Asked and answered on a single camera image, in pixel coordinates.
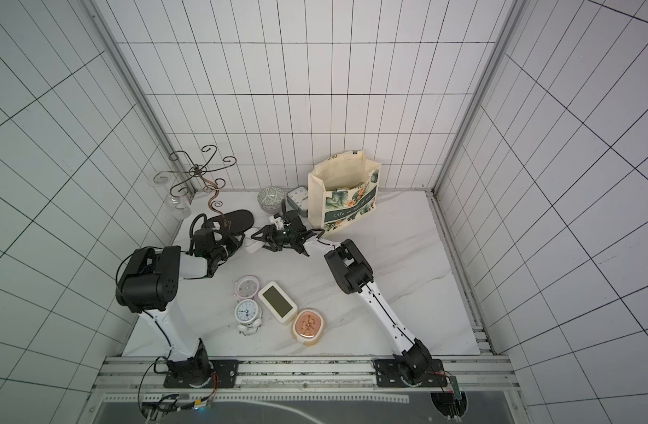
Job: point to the green patterned bowl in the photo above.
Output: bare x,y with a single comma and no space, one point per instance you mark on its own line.
271,198

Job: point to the green rectangular alarm clock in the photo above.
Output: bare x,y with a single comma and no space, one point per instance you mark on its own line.
297,198

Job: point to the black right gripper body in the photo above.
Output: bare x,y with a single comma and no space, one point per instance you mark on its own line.
280,236

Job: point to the aluminium mounting rail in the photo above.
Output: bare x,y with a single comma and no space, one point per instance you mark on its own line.
295,374

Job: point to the copper jewelry stand dark base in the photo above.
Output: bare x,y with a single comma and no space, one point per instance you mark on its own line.
237,221

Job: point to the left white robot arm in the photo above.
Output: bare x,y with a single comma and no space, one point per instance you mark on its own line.
147,283

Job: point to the floral canvas tote bag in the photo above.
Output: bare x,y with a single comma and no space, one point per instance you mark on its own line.
342,189

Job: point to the white twin-bell alarm clock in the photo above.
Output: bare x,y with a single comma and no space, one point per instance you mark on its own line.
249,317

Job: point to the pink round alarm clock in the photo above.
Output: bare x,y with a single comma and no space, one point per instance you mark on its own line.
247,288

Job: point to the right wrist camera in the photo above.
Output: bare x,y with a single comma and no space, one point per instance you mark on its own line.
277,220

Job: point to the white square alarm clock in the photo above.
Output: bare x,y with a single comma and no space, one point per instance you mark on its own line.
251,245

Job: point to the large white digital clock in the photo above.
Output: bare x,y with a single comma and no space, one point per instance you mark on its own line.
278,302

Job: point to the clear wine glass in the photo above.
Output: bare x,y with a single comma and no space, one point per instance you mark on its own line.
176,199

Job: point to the orange cream round clock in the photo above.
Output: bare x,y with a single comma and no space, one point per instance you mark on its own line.
308,327

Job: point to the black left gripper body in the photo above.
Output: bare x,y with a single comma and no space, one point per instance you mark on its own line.
225,248

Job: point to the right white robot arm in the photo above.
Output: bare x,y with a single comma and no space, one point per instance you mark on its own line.
354,276

